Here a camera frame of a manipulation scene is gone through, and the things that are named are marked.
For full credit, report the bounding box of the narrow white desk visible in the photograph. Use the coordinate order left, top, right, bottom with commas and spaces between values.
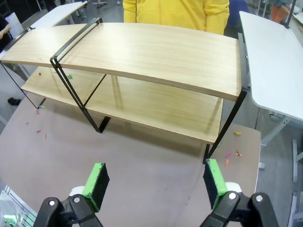
21, 0, 89, 30

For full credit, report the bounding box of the black clamp pole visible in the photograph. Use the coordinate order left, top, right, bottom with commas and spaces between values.
285, 0, 297, 30

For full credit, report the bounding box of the person in yellow sweater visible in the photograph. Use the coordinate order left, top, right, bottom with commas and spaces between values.
123, 0, 230, 36

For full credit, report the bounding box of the blue office chair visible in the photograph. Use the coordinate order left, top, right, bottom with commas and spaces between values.
223, 0, 250, 40

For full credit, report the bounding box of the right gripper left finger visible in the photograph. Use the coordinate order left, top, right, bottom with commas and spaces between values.
34, 162, 111, 227

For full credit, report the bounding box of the person in orange clothes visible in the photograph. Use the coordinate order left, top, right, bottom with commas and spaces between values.
269, 0, 288, 23

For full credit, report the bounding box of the black floor caster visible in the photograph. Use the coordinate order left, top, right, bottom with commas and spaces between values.
7, 96, 21, 106

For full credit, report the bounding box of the large white desk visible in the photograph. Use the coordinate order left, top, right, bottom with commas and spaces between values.
238, 10, 303, 148

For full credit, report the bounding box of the person in black clothes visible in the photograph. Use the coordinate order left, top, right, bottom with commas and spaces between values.
0, 14, 12, 54

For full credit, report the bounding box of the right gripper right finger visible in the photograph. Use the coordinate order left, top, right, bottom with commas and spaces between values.
200, 158, 279, 227

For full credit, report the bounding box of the grooved aluminium mounting plate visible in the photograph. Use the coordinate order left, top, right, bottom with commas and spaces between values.
0, 184, 37, 227

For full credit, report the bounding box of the white storage box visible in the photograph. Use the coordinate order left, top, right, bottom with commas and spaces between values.
4, 11, 23, 40

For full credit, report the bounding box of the wooden shelf black metal frame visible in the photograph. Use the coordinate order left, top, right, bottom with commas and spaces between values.
0, 17, 250, 165

